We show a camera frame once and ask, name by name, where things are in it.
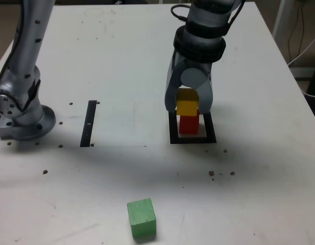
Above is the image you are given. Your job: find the white cable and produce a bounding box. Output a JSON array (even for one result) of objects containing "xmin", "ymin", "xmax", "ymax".
[
  {"xmin": 301, "ymin": 81, "xmax": 315, "ymax": 98},
  {"xmin": 287, "ymin": 33, "xmax": 315, "ymax": 66}
]

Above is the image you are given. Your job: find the yellow cube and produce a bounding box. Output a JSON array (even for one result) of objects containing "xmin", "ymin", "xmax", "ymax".
[{"xmin": 176, "ymin": 88, "xmax": 200, "ymax": 117}]

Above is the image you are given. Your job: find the black tape strip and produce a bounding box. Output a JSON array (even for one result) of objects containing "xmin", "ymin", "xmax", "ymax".
[{"xmin": 80, "ymin": 100, "xmax": 97, "ymax": 148}]

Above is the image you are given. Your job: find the green cube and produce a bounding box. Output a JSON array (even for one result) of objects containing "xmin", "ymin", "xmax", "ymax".
[{"xmin": 126, "ymin": 198, "xmax": 158, "ymax": 240}]

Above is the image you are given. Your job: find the black tape square outline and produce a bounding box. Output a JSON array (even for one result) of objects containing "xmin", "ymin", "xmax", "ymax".
[{"xmin": 168, "ymin": 110, "xmax": 217, "ymax": 144}]

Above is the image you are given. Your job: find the red cube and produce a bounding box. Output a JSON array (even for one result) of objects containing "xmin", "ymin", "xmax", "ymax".
[{"xmin": 178, "ymin": 109, "xmax": 201, "ymax": 135}]

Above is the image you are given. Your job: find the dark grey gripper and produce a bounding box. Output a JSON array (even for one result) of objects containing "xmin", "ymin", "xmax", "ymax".
[{"xmin": 164, "ymin": 51, "xmax": 215, "ymax": 114}]

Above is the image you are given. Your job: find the thin black cable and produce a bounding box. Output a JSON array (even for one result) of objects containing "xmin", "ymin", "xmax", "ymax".
[{"xmin": 287, "ymin": 0, "xmax": 306, "ymax": 67}]

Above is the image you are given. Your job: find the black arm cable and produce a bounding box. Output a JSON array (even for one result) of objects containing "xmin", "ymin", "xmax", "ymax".
[{"xmin": 0, "ymin": 0, "xmax": 245, "ymax": 87}]

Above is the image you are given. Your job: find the white metal frame leg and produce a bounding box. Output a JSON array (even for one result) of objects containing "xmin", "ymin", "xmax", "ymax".
[{"xmin": 272, "ymin": 0, "xmax": 288, "ymax": 44}]

